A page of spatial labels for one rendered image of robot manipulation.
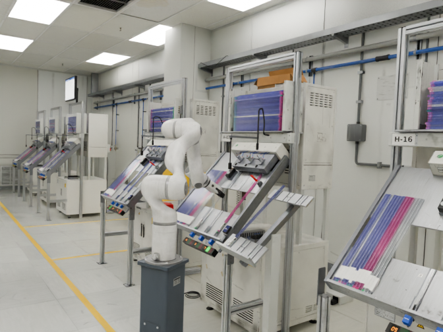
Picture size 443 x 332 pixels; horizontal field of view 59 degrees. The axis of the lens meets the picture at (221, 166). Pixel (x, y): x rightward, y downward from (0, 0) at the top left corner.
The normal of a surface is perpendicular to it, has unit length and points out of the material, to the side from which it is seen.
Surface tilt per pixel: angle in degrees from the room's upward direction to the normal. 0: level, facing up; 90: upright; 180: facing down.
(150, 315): 90
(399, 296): 45
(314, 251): 90
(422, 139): 90
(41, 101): 90
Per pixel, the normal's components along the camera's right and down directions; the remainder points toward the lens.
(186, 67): 0.58, 0.07
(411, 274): -0.55, -0.71
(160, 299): -0.47, 0.03
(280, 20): -0.81, 0.00
